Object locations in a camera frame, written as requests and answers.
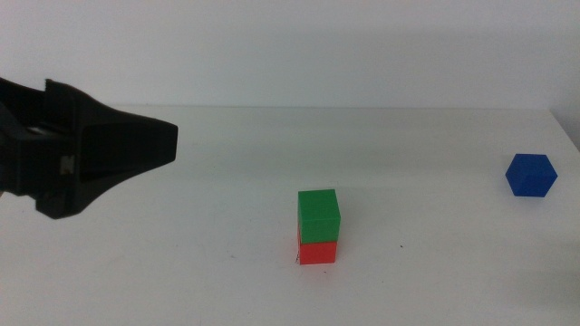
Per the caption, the green cube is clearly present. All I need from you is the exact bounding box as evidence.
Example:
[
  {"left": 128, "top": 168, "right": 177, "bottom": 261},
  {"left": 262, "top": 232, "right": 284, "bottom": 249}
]
[{"left": 297, "top": 188, "right": 342, "bottom": 245}]

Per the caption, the red cube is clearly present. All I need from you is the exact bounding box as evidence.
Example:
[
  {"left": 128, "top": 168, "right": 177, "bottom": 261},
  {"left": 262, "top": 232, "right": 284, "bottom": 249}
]
[{"left": 296, "top": 228, "right": 338, "bottom": 266}]

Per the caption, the blue cube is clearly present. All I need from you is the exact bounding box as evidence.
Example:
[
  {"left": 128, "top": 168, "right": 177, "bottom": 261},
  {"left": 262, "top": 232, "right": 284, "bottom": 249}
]
[{"left": 505, "top": 153, "right": 559, "bottom": 198}]

